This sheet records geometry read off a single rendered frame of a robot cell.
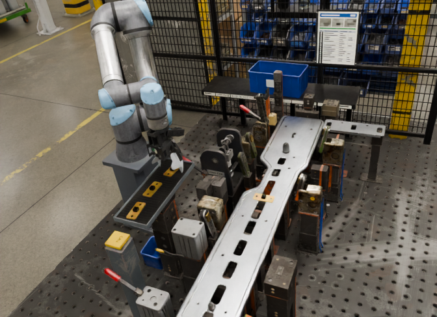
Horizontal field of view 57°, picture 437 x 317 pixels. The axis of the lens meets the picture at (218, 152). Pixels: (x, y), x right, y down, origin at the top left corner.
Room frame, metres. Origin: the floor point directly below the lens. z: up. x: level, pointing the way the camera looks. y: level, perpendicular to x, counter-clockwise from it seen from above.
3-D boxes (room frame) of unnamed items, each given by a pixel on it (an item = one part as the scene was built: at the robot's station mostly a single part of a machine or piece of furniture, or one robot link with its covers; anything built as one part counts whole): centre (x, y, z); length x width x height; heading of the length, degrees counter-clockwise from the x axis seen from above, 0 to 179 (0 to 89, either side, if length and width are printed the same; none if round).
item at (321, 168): (1.39, -0.44, 0.84); 0.11 x 0.08 x 0.29; 63
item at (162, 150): (1.26, 0.20, 1.32); 0.09 x 0.08 x 0.12; 145
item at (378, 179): (1.61, -0.78, 0.84); 0.11 x 0.06 x 0.29; 63
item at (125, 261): (0.95, 0.36, 0.92); 0.08 x 0.08 x 0.44; 63
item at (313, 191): (1.20, -0.34, 0.87); 0.12 x 0.09 x 0.35; 63
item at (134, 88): (1.36, 0.23, 1.47); 0.11 x 0.11 x 0.08; 10
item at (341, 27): (2.09, -0.71, 1.30); 0.23 x 0.02 x 0.31; 63
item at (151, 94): (1.27, 0.20, 1.48); 0.09 x 0.08 x 0.11; 10
